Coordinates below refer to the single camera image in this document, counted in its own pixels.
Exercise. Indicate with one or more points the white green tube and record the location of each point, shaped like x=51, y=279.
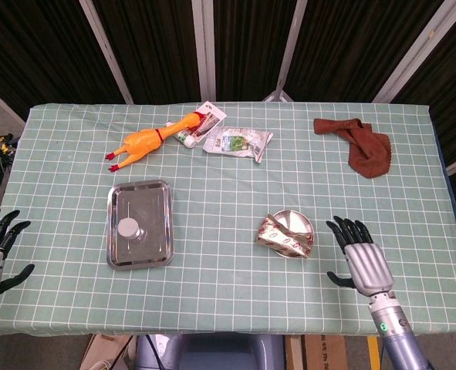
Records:
x=185, y=138

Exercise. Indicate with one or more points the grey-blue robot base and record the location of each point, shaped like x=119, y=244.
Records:
x=212, y=352

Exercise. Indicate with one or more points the small white round lid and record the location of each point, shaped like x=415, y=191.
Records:
x=129, y=228

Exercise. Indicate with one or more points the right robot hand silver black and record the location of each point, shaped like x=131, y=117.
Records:
x=366, y=266

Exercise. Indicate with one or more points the brown printed cardboard box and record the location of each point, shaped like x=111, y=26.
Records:
x=324, y=352

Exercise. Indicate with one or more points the green checked tablecloth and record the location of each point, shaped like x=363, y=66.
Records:
x=227, y=293

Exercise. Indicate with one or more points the orange rubber chicken toy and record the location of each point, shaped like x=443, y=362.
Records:
x=142, y=140

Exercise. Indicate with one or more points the white red flat packet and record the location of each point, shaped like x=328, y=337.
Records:
x=212, y=115

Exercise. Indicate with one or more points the rectangular steel tray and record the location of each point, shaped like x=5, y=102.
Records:
x=142, y=204

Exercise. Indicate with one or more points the white green snack bag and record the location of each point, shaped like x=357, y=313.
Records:
x=231, y=142

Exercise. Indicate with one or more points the round steel plate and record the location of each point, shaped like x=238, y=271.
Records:
x=295, y=221

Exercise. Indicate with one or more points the brown cloth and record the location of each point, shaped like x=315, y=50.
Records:
x=366, y=150

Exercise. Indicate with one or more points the light cardboard box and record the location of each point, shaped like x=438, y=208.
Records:
x=104, y=352

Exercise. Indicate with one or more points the crinkled snack wrapper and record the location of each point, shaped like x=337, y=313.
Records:
x=285, y=241

